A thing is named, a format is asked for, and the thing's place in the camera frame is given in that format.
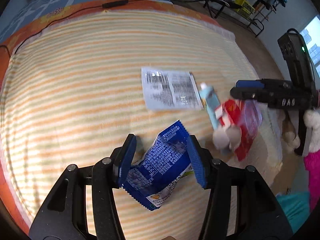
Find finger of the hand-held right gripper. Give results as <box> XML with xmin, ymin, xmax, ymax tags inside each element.
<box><xmin>230</xmin><ymin>87</ymin><xmax>269</xmax><ymax>103</ymax></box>
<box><xmin>236</xmin><ymin>79</ymin><xmax>265</xmax><ymax>88</ymax></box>

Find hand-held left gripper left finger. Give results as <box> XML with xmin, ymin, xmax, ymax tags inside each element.
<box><xmin>29</xmin><ymin>134</ymin><xmax>137</xmax><ymax>240</ymax></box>

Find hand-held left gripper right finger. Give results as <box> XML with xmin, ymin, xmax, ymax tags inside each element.
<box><xmin>187</xmin><ymin>135</ymin><xmax>293</xmax><ymax>240</ymax></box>

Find blue snack packet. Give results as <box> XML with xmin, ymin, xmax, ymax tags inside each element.
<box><xmin>121</xmin><ymin>120</ymin><xmax>194</xmax><ymax>212</ymax></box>

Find red cardboard box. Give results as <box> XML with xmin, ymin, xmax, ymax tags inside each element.
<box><xmin>214</xmin><ymin>99</ymin><xmax>263</xmax><ymax>162</ymax></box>

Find person's right hand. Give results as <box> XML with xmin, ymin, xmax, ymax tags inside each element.
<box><xmin>282</xmin><ymin>109</ymin><xmax>320</xmax><ymax>153</ymax></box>

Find light blue small box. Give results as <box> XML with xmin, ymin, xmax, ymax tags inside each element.
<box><xmin>199</xmin><ymin>82</ymin><xmax>222</xmax><ymax>130</ymax></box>

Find window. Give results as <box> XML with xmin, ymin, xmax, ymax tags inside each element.
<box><xmin>299</xmin><ymin>15</ymin><xmax>320</xmax><ymax>75</ymax></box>

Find silver printed packet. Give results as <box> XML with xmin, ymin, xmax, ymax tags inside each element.
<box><xmin>141</xmin><ymin>67</ymin><xmax>204</xmax><ymax>111</ymax></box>

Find yellow plastic crate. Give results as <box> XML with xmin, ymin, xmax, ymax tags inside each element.
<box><xmin>234</xmin><ymin>0</ymin><xmax>255</xmax><ymax>18</ymax></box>

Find yellow striped blanket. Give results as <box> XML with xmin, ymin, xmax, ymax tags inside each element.
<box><xmin>0</xmin><ymin>10</ymin><xmax>283</xmax><ymax>240</ymax></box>

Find pink clothing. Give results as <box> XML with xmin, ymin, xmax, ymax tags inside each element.
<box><xmin>303</xmin><ymin>151</ymin><xmax>320</xmax><ymax>207</ymax></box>

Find black folding chair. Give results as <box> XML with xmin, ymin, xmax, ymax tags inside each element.
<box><xmin>164</xmin><ymin>0</ymin><xmax>265</xmax><ymax>38</ymax></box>

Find teal cloth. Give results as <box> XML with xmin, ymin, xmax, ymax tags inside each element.
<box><xmin>275</xmin><ymin>191</ymin><xmax>310</xmax><ymax>232</ymax></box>

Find black cable inline controller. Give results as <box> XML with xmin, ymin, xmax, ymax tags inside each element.
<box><xmin>102</xmin><ymin>0</ymin><xmax>129</xmax><ymax>8</ymax></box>

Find black cable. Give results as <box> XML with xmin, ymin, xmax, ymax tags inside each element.
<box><xmin>0</xmin><ymin>0</ymin><xmax>130</xmax><ymax>55</ymax></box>

